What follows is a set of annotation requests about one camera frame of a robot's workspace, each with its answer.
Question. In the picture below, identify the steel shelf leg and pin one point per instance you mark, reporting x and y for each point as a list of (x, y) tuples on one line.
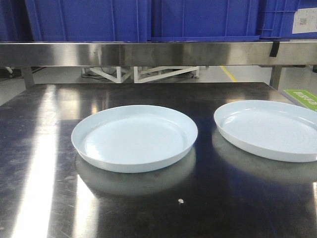
[(27, 75), (275, 77)]

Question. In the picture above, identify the white metal frame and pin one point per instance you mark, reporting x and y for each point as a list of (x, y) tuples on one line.
[(113, 74), (160, 72)]

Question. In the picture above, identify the blue plastic bin left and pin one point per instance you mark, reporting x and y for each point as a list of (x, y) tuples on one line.
[(90, 20)]

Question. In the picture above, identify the blue plastic bin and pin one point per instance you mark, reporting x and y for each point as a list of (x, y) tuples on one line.
[(275, 19), (204, 20), (90, 20)]

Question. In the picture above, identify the steel shelf leg right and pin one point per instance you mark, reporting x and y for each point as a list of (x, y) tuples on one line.
[(275, 77)]

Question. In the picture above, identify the light blue plate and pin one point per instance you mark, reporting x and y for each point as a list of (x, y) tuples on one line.
[(135, 138), (273, 130)]

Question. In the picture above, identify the white metal frame right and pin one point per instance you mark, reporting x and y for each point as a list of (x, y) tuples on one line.
[(160, 72)]

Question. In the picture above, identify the blue plastic bin middle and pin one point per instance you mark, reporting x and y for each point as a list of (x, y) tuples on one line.
[(204, 20)]

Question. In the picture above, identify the steel shelf leg left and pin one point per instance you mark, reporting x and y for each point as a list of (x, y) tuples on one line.
[(27, 75)]

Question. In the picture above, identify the black tape strip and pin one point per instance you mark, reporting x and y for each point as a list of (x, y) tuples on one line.
[(274, 49)]

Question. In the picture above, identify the white paper label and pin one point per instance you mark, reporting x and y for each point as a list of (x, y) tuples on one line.
[(305, 21)]

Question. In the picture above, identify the white metal frame left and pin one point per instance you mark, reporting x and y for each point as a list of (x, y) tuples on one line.
[(113, 74)]

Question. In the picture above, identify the blue plastic bin right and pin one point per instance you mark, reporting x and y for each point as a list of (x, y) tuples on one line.
[(275, 19)]

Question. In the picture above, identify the stainless steel shelf rail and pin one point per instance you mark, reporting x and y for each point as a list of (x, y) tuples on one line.
[(157, 54)]

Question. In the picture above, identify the green floor sign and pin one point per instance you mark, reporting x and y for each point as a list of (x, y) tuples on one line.
[(304, 97)]

